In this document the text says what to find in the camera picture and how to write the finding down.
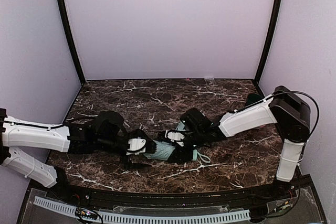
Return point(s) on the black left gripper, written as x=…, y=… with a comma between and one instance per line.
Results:
x=134, y=159

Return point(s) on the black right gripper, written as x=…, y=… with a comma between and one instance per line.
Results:
x=180, y=153

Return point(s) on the black and mint umbrella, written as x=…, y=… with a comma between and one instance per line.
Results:
x=165, y=147

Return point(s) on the dark green mug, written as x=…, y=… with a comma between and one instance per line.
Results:
x=253, y=98

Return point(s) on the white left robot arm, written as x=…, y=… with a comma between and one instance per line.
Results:
x=82, y=135

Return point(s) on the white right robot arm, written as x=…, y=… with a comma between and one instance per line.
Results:
x=293, y=114

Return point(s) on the grey slotted cable duct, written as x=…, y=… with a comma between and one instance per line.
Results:
x=143, y=215

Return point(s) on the black front table rail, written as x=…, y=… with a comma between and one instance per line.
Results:
x=252, y=197

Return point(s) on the black left corner post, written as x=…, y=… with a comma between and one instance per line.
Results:
x=70, y=41

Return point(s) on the black corner post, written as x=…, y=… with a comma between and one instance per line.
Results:
x=268, y=41
x=70, y=41

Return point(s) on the black right corner post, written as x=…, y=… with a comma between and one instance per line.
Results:
x=268, y=41

